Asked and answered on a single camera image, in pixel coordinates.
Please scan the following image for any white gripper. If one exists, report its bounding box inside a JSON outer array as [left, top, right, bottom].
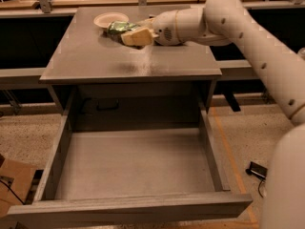
[[121, 10, 180, 47]]

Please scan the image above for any green soda can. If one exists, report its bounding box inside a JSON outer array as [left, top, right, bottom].
[[106, 21, 138, 42]]

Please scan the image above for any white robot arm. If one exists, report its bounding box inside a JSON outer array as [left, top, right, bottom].
[[121, 0, 305, 229]]

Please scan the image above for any grey drawer cabinet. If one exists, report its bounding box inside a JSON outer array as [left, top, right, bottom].
[[40, 7, 221, 131]]

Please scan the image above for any open grey top drawer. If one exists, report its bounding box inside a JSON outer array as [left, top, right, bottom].
[[9, 95, 252, 229]]

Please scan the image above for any white paper bowl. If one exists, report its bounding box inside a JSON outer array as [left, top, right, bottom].
[[93, 12, 129, 29]]

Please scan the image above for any grey long bench shelf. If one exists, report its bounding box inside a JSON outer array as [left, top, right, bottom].
[[0, 60, 258, 90]]

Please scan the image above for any black power adapter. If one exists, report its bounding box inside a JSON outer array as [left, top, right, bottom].
[[245, 161, 267, 180]]

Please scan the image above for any brown cardboard box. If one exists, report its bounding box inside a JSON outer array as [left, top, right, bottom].
[[0, 156, 36, 219]]

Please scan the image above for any black cable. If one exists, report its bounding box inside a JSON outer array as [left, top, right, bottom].
[[257, 178, 267, 198]]

